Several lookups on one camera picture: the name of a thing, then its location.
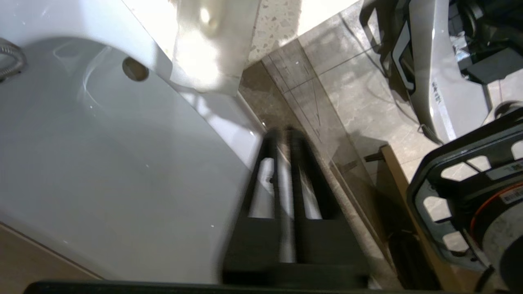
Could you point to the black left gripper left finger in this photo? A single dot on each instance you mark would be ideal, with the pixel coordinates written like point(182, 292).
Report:
point(253, 249)

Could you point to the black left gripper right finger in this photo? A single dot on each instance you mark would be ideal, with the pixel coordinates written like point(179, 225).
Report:
point(327, 249)

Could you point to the white glossy bathroom fixture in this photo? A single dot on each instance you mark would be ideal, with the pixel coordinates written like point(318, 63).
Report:
point(102, 163)

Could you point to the silver robot body shell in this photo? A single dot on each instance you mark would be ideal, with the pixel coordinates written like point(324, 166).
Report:
point(437, 73)

